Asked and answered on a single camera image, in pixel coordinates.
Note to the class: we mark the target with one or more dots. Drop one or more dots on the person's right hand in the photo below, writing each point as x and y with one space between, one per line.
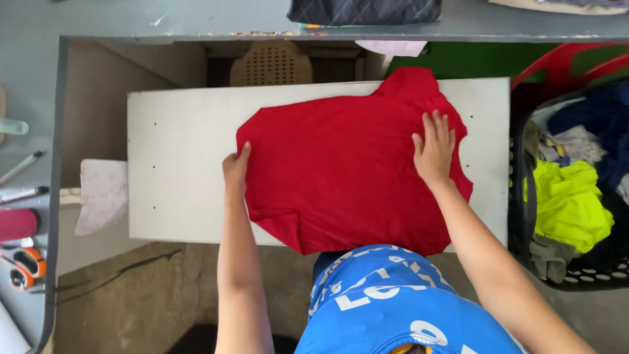
435 157

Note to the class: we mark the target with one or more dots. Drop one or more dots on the person's left hand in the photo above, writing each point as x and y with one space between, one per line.
236 172

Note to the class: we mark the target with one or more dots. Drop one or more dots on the red shirt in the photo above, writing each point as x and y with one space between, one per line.
339 172

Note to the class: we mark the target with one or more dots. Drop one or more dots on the white folding board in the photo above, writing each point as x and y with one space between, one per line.
186 167

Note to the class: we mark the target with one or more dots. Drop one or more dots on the black laundry basket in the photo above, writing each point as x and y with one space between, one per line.
518 206

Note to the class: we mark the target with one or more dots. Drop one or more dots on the beige perforated plastic chair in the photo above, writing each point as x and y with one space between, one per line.
271 65

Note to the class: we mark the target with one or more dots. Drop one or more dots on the white paper sheet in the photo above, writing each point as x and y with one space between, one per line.
392 47

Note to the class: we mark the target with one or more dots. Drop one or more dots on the pinkish crumpled paper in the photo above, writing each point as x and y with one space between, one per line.
102 194

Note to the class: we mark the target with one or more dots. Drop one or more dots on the grey white garment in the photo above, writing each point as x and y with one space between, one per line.
572 145

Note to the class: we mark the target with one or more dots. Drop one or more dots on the neon yellow garment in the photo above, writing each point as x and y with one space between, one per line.
567 206

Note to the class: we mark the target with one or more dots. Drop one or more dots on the olive grey garment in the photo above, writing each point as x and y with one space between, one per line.
550 258

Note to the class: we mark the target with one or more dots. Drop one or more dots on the person's blue printed shirt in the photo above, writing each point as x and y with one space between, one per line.
393 309

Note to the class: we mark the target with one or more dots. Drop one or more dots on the dark folded garment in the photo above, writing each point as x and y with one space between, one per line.
363 11

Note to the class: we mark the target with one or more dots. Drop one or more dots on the navy blue garment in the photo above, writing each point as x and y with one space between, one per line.
602 123

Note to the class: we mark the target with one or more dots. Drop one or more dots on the beige cloth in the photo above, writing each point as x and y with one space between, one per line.
560 5

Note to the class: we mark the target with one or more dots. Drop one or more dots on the white marker with black cap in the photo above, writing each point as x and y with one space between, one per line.
23 194

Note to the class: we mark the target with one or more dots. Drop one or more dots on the grey pen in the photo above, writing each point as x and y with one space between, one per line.
20 167

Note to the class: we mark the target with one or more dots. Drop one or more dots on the dark red cylinder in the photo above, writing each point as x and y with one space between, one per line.
17 224

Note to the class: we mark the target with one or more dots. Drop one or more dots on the pale green translucent tube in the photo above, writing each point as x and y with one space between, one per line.
12 127

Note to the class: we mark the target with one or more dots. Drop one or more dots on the orange black tape measure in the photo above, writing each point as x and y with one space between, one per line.
27 265

